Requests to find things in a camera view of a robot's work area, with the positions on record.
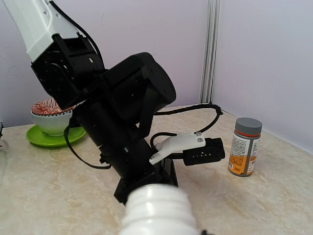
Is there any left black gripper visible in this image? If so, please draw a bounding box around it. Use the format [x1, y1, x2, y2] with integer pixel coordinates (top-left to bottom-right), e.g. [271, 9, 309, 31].
[113, 159, 179, 205]

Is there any small white pill bottle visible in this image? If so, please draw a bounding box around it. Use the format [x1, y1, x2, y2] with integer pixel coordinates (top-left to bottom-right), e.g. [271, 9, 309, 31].
[119, 184, 200, 235]

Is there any orange pill bottle grey cap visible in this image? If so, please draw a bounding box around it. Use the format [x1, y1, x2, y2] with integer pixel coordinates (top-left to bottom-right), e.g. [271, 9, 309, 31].
[228, 117, 263, 177]

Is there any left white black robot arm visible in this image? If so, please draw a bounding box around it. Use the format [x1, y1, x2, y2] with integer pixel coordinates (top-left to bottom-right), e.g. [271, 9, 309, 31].
[3, 0, 225, 204]

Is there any red patterned round tin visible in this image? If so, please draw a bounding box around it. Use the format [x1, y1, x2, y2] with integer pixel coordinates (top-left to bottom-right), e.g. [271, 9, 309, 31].
[31, 98, 75, 137]

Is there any green plate left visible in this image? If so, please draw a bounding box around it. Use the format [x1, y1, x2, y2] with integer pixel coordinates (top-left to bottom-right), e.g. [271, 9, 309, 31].
[25, 125, 86, 147]

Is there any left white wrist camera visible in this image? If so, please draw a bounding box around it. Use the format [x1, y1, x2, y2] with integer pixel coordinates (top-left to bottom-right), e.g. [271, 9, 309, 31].
[149, 132, 225, 166]

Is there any left aluminium frame post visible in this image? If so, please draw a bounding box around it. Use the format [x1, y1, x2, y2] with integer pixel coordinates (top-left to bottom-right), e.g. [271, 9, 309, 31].
[200, 0, 221, 103]

